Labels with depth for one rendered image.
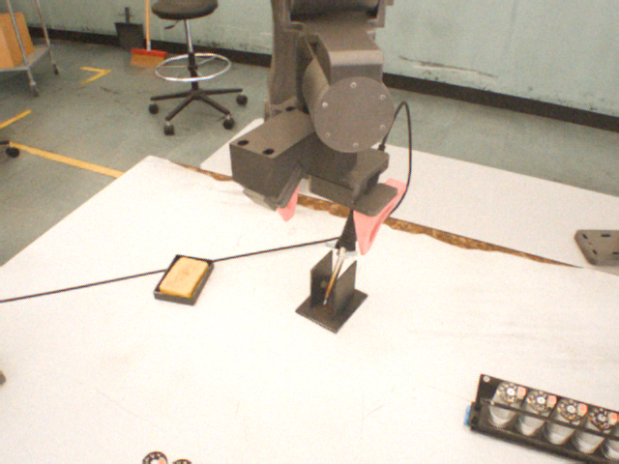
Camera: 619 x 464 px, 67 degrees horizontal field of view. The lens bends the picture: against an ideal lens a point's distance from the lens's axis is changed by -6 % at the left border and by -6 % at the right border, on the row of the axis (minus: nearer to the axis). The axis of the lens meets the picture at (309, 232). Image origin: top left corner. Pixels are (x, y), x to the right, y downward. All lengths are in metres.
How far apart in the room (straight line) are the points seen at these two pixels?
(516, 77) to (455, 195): 2.31
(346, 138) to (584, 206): 0.61
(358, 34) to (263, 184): 0.13
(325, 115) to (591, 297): 0.49
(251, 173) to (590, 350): 0.45
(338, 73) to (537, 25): 2.72
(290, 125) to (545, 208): 0.55
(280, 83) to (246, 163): 0.37
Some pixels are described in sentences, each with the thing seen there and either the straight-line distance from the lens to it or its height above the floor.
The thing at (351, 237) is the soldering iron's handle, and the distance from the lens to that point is 0.57.
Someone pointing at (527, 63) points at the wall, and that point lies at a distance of 3.08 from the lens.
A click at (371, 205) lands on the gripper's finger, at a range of 0.43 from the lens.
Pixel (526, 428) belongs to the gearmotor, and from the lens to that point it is 0.52.
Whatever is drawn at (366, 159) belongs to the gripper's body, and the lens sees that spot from 0.46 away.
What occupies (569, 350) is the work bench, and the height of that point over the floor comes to 0.75.
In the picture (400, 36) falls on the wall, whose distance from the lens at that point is 3.16.
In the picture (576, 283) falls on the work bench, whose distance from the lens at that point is 0.74.
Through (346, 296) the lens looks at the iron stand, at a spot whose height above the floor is 0.77.
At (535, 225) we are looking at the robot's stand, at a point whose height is 0.75.
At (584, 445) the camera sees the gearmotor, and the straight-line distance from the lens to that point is 0.54.
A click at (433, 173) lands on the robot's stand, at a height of 0.75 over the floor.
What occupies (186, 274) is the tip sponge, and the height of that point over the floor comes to 0.76.
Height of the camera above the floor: 1.20
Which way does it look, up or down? 38 degrees down
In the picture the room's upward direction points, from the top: straight up
